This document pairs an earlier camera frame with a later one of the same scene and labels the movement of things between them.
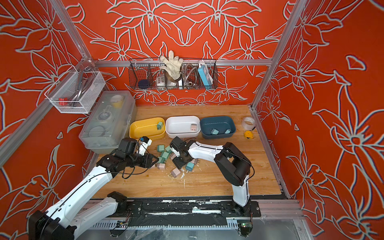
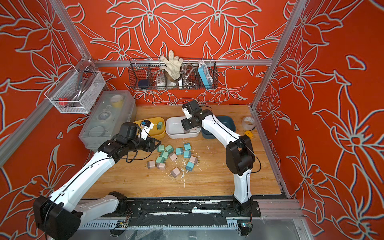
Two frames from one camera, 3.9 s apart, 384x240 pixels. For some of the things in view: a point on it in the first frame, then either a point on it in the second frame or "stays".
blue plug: x=189 y=166 stays
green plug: x=165 y=154 stays
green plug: x=159 y=125 stays
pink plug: x=175 y=172 stays
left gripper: x=148 y=162 to x=150 y=145
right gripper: x=177 y=163 to x=185 y=124
